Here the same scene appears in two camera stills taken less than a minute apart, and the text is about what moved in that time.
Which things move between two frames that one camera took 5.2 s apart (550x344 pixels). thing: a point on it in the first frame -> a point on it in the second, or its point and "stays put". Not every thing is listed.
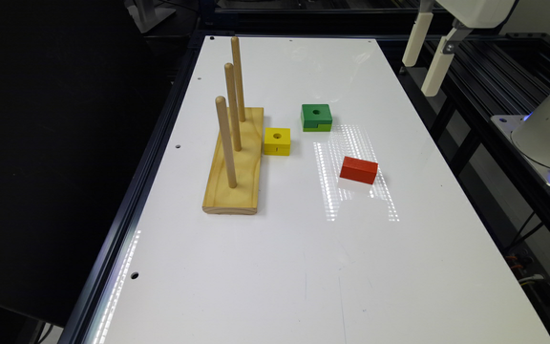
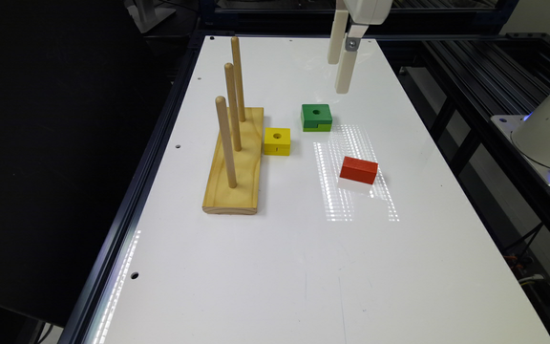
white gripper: x=471 y=13 -> x=362 y=11
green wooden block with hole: x=316 y=118 stays put
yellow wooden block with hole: x=277 y=141 stays put
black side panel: x=62 y=96 stays put
